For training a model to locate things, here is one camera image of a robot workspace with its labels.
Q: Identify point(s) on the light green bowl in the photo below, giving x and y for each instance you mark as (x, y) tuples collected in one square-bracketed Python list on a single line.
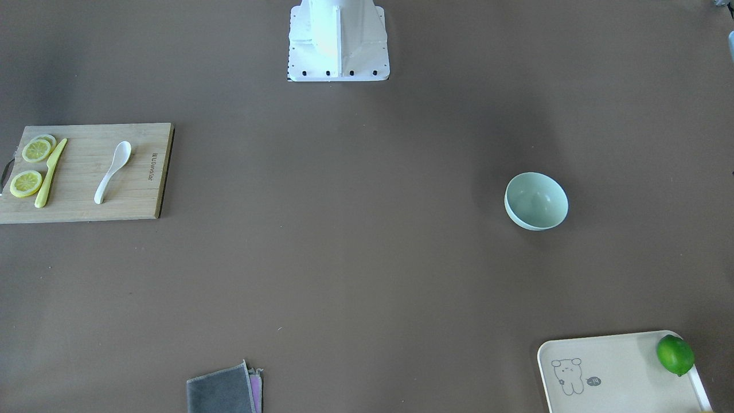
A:
[(535, 201)]

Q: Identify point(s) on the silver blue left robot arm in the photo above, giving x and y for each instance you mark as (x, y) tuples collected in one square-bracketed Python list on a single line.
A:
[(730, 42)]

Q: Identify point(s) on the white ceramic spoon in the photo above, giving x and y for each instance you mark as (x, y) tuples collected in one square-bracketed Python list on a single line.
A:
[(120, 157)]

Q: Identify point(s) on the grey folded cloth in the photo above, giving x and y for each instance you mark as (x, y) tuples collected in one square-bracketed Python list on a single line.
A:
[(235, 389)]

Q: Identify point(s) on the bamboo cutting board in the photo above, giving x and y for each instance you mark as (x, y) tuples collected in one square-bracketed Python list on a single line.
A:
[(134, 192)]

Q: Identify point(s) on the cream tray with bear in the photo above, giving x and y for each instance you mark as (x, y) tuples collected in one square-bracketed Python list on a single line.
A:
[(616, 373)]

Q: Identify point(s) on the yellow plastic knife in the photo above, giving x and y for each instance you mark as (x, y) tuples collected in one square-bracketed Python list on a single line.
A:
[(51, 164)]

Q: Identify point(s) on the upper lemon slice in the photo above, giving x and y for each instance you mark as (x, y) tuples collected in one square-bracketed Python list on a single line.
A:
[(37, 150)]

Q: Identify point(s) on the lemon slice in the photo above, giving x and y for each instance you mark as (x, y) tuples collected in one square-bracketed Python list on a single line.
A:
[(26, 183), (37, 150)]

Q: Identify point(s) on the lower lemon slice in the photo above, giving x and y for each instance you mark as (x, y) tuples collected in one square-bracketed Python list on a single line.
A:
[(26, 183)]

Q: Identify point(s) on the green lime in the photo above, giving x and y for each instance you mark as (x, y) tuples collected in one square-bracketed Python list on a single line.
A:
[(675, 355)]

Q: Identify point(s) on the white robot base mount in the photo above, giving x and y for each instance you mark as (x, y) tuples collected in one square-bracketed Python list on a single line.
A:
[(337, 41)]

